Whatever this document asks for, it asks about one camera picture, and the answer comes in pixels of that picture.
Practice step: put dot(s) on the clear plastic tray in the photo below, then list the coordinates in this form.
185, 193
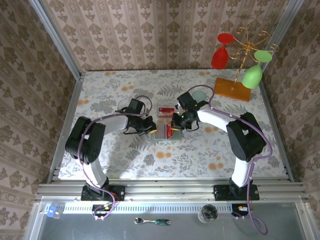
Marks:
165, 103

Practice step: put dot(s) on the aluminium frame post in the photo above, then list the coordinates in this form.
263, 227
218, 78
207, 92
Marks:
57, 42
285, 27

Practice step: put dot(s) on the gold rack with wooden base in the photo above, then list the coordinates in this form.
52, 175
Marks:
230, 90

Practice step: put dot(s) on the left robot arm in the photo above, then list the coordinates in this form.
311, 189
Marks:
85, 140

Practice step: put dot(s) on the grey metal shelf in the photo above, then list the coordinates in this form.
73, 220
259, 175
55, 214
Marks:
175, 232

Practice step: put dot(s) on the teal plastic cup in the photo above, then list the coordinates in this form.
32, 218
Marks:
199, 95

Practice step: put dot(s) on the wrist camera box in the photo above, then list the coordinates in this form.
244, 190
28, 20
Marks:
136, 105
186, 100

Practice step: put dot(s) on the clear glass jar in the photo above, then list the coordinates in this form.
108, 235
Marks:
207, 213

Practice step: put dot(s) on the aluminium frame rail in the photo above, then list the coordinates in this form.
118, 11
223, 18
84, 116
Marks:
170, 190

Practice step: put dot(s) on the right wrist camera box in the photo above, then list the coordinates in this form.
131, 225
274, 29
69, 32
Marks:
186, 100

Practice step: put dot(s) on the red plastic wine glass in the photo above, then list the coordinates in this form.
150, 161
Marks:
220, 58

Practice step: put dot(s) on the blue and white connector block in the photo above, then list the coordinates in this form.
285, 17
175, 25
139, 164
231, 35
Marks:
51, 212

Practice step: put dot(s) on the green leather card holder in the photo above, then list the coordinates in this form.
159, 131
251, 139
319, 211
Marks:
176, 136

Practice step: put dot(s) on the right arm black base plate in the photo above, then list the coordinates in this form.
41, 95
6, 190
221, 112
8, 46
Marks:
221, 192

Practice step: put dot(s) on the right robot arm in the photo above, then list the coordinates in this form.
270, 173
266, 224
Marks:
245, 140

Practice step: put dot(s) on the red credit card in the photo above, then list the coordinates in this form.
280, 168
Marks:
166, 112
169, 133

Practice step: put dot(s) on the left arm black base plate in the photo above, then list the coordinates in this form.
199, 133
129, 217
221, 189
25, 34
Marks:
117, 192

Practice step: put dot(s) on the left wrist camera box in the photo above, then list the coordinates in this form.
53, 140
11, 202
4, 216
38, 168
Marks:
136, 105

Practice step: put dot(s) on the clear glass tumbler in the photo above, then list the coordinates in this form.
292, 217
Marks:
122, 105

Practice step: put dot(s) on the black power connector box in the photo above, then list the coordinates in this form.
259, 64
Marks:
100, 208
240, 209

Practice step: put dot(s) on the green plastic wine glass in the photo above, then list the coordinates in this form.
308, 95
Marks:
252, 76

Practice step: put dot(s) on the floral patterned table cover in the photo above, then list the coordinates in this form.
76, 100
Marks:
175, 162

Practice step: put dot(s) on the aluminium table side rail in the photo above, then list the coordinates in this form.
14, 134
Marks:
73, 105
276, 125

